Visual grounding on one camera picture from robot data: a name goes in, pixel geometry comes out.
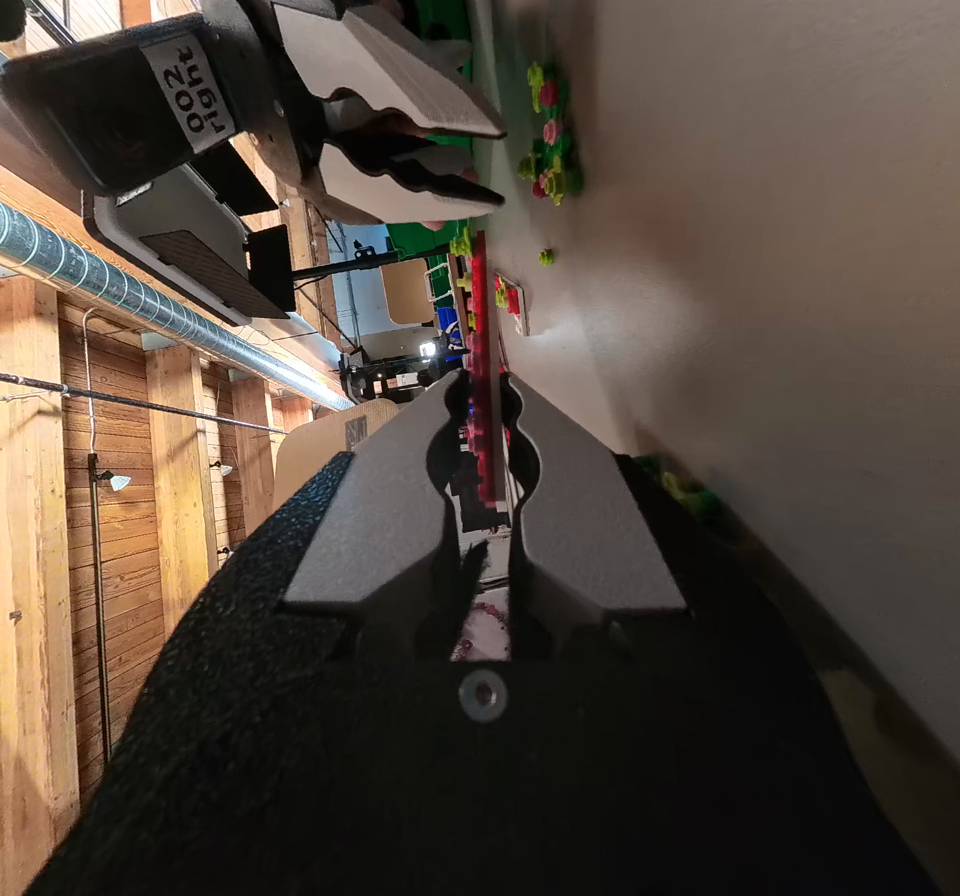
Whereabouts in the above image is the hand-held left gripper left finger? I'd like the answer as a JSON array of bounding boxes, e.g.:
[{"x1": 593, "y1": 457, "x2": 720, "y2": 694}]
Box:
[{"x1": 281, "y1": 370, "x2": 465, "y2": 661}]

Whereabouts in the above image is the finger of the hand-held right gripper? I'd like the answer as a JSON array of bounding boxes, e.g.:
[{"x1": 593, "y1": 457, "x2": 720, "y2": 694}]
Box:
[
  {"x1": 311, "y1": 137, "x2": 507, "y2": 226},
  {"x1": 271, "y1": 2, "x2": 510, "y2": 141}
]

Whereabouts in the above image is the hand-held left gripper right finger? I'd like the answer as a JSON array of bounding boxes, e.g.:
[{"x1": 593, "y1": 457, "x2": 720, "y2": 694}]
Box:
[{"x1": 502, "y1": 373, "x2": 690, "y2": 661}]

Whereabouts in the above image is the red lego heart half flowered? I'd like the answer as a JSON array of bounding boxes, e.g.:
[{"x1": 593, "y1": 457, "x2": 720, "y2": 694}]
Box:
[{"x1": 448, "y1": 227, "x2": 522, "y2": 533}]

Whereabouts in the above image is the red lego heart half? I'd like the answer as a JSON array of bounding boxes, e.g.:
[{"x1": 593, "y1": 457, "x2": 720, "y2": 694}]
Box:
[{"x1": 493, "y1": 274, "x2": 532, "y2": 338}]

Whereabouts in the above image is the cluster of lego flower pieces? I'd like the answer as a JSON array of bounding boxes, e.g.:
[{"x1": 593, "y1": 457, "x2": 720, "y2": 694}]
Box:
[{"x1": 517, "y1": 62, "x2": 585, "y2": 206}]

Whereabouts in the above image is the black stand pole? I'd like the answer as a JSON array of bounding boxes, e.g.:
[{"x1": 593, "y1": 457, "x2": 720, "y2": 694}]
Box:
[{"x1": 288, "y1": 244, "x2": 399, "y2": 284}]

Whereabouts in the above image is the beige plywood chair back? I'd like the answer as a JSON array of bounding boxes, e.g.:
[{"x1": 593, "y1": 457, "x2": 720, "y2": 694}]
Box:
[{"x1": 378, "y1": 257, "x2": 440, "y2": 327}]

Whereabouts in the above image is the small green parts bin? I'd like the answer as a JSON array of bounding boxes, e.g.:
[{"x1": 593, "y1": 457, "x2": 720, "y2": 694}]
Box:
[{"x1": 423, "y1": 255, "x2": 459, "y2": 308}]

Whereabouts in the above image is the grey ceiling heater unit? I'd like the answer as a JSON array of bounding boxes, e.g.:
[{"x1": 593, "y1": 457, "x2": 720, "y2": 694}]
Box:
[{"x1": 82, "y1": 161, "x2": 294, "y2": 327}]

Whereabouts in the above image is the black flat panel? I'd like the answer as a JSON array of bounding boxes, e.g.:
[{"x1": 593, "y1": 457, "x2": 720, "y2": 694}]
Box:
[
  {"x1": 243, "y1": 225, "x2": 297, "y2": 312},
  {"x1": 187, "y1": 142, "x2": 279, "y2": 218}
]

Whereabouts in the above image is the black vertical pipe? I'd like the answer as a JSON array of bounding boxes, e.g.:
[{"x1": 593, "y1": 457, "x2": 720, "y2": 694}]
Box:
[{"x1": 86, "y1": 454, "x2": 114, "y2": 762}]

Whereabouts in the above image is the black camera rig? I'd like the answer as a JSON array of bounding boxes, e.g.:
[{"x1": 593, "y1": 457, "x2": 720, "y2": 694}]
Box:
[{"x1": 337, "y1": 337, "x2": 451, "y2": 402}]

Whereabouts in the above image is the silver spiral duct pipe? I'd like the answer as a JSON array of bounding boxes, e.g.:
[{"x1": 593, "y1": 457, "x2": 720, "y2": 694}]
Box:
[{"x1": 0, "y1": 200, "x2": 357, "y2": 413}]

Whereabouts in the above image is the black ceiling rail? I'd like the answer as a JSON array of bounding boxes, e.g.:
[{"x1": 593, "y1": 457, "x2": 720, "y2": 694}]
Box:
[{"x1": 0, "y1": 371, "x2": 290, "y2": 436}]

